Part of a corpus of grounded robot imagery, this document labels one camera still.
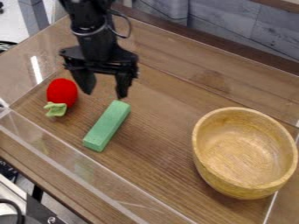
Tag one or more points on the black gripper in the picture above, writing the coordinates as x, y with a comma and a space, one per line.
97, 54

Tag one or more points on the green stick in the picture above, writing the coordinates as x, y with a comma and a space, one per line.
105, 126

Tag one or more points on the light wooden bowl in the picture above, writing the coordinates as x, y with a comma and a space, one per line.
244, 152

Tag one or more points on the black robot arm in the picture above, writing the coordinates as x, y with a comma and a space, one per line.
97, 26

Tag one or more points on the red plush strawberry toy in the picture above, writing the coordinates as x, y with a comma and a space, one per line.
61, 96

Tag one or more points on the clear acrylic tray enclosure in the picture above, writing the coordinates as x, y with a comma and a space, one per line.
141, 180

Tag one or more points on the black clamp with cable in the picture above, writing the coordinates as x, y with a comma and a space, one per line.
36, 214

